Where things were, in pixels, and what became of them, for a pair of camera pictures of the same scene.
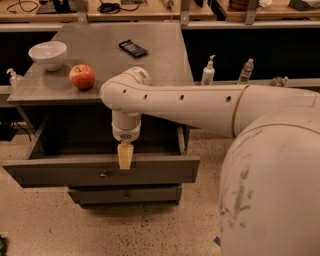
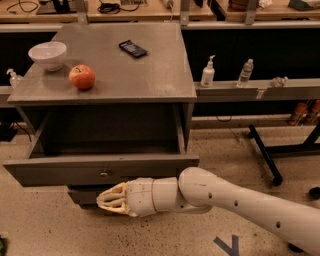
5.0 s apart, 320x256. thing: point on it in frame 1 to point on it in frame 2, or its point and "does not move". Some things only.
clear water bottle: x=246 y=70 does not move
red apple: x=82 y=76 does not move
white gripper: x=126 y=135 to x=140 y=196
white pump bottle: x=208 y=75 does not move
